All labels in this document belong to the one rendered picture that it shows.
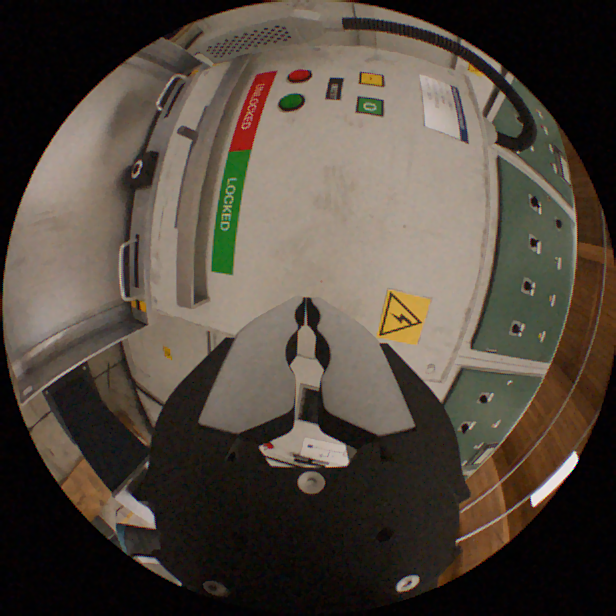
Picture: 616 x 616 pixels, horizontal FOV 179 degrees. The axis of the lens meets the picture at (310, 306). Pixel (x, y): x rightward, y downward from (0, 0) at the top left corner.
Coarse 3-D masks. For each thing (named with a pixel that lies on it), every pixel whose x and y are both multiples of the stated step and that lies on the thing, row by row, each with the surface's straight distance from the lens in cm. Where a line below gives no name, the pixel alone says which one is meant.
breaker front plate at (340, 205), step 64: (256, 64) 42; (320, 64) 36; (384, 64) 37; (192, 128) 39; (320, 128) 27; (384, 128) 27; (256, 192) 26; (320, 192) 24; (384, 192) 24; (448, 192) 26; (256, 256) 26; (320, 256) 23; (384, 256) 23; (448, 256) 25; (192, 320) 34; (448, 320) 26
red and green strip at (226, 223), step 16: (256, 80) 37; (272, 80) 36; (256, 96) 34; (240, 112) 33; (256, 112) 32; (240, 128) 32; (256, 128) 30; (240, 144) 30; (240, 160) 29; (224, 176) 29; (240, 176) 28; (224, 192) 29; (240, 192) 27; (224, 208) 28; (224, 224) 28; (224, 240) 28; (224, 256) 28; (224, 272) 28
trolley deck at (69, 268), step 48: (96, 96) 47; (144, 96) 51; (96, 144) 44; (144, 144) 48; (48, 192) 40; (96, 192) 42; (48, 240) 40; (96, 240) 42; (48, 288) 40; (96, 288) 43; (48, 336) 42
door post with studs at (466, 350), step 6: (468, 342) 73; (462, 348) 72; (468, 348) 74; (462, 354) 74; (468, 354) 75; (474, 354) 76; (480, 354) 78; (486, 354) 79; (492, 354) 81; (492, 360) 82; (498, 360) 84; (504, 360) 87; (510, 360) 89; (516, 360) 92; (522, 360) 95; (528, 360) 99; (534, 366) 105; (540, 366) 110; (546, 366) 115
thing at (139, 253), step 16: (192, 80) 49; (176, 96) 49; (176, 112) 44; (160, 128) 45; (160, 144) 42; (160, 160) 40; (144, 192) 41; (144, 208) 40; (144, 224) 39; (144, 240) 39; (144, 256) 39; (144, 272) 39; (144, 288) 40; (144, 320) 43
